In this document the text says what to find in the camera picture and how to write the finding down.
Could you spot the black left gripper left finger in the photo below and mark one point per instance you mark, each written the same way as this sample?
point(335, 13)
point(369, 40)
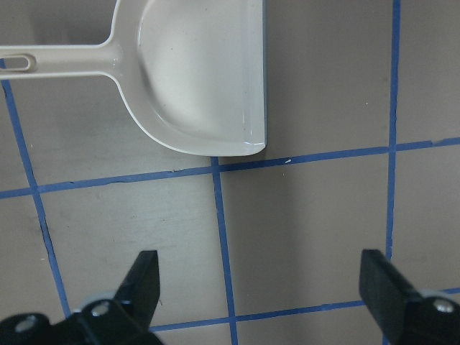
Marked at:
point(122, 319)

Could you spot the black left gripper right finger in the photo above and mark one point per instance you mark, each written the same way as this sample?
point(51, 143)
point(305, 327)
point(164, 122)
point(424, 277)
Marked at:
point(405, 314)

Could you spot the beige plastic dustpan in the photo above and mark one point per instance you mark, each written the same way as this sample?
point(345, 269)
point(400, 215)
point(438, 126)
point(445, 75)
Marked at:
point(190, 73)

